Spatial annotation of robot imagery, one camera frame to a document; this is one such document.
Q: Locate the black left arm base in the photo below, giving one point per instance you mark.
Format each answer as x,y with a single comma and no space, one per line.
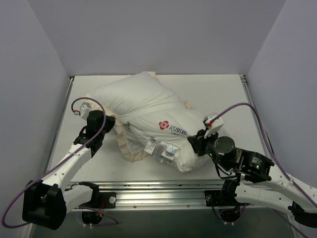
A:
96,217

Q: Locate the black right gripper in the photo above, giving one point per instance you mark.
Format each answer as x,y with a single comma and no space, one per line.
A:
195,143

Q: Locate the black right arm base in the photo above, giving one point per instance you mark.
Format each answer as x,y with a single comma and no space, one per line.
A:
224,204

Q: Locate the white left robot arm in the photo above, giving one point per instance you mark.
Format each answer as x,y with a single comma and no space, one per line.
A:
47,202

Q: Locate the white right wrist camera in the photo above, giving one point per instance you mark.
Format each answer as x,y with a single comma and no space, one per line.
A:
213,124

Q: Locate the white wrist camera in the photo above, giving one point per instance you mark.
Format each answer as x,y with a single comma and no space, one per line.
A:
83,111
213,124

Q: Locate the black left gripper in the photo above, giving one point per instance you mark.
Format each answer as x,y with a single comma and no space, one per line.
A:
106,123

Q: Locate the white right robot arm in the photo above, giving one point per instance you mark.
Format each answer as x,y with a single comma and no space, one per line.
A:
256,179

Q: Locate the white pillow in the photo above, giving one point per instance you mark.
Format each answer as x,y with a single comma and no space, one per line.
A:
172,126

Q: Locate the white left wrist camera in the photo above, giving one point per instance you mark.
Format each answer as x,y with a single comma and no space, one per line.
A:
83,111

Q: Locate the grey and cream pillowcase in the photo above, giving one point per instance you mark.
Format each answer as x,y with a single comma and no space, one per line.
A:
130,98

